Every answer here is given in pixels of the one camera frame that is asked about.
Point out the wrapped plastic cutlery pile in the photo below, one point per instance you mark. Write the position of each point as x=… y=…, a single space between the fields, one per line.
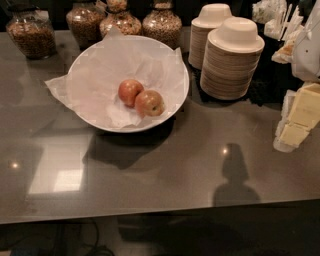
x=280 y=19

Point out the stack paper bowls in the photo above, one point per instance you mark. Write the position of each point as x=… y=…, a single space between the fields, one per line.
x=210 y=17
x=232 y=53

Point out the rear stack paper bowls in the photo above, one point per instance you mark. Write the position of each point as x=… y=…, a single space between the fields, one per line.
x=210 y=17

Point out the front stack paper bowls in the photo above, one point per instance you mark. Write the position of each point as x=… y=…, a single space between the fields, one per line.
x=232 y=53

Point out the large white bowl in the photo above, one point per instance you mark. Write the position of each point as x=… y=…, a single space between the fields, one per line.
x=100 y=70

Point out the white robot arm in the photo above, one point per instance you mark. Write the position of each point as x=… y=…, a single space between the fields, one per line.
x=306 y=52

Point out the glass cereal jar far left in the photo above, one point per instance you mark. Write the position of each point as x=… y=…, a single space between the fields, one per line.
x=31 y=31

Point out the black tray mat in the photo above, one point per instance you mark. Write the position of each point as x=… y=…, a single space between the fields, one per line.
x=271 y=80

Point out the glass cereal jar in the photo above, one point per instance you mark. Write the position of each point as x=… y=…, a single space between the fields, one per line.
x=163 y=24
x=83 y=21
x=119 y=16
x=31 y=31

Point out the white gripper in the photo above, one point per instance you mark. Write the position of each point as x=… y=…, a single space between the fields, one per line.
x=307 y=55

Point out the white paper bowl liner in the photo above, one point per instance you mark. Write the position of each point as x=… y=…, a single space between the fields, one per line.
x=96 y=86

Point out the red apple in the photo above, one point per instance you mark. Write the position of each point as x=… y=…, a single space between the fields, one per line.
x=128 y=91
x=149 y=103

